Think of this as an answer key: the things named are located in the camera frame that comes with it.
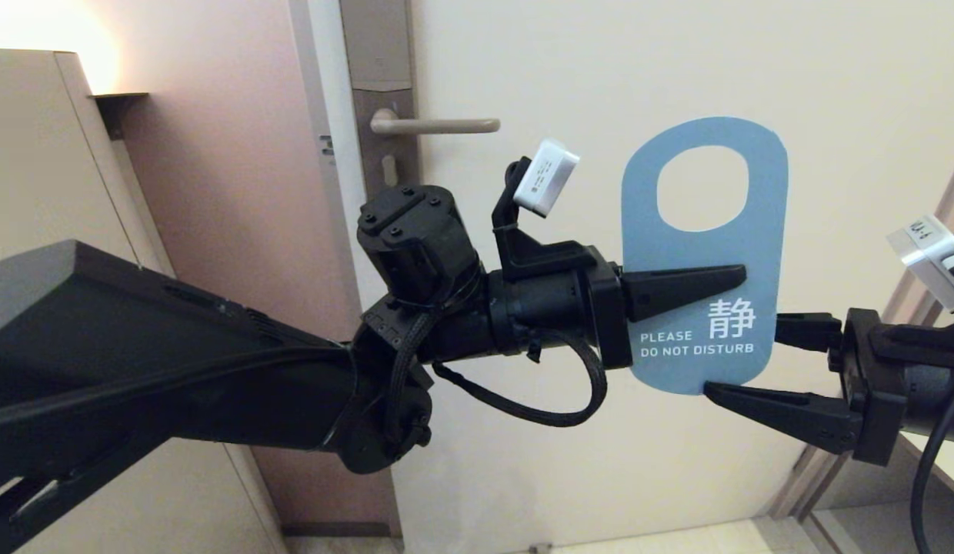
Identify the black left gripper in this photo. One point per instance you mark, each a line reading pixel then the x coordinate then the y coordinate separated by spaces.
pixel 554 308

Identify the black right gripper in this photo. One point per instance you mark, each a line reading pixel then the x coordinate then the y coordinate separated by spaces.
pixel 877 385

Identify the white door hanger sign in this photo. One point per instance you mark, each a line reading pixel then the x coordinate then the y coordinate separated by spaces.
pixel 700 254

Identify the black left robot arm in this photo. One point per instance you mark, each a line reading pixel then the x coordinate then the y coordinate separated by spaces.
pixel 138 369

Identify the white room door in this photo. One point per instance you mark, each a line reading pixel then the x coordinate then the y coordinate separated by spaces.
pixel 600 477

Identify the small dark door latch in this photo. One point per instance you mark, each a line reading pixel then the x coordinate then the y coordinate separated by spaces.
pixel 327 145

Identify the grey-brown door lock plate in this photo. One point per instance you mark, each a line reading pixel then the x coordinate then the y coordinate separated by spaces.
pixel 377 46

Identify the beige cabinet panel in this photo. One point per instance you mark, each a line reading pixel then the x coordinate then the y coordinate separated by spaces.
pixel 31 154

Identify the black left camera mount bracket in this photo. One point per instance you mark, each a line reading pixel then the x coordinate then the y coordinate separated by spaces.
pixel 538 258

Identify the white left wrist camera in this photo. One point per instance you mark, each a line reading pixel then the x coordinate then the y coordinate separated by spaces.
pixel 546 178

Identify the dark wall baseboard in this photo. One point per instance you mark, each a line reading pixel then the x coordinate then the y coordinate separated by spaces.
pixel 331 530

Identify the dark wall lamp shelf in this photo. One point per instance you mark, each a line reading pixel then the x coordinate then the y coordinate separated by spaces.
pixel 119 104

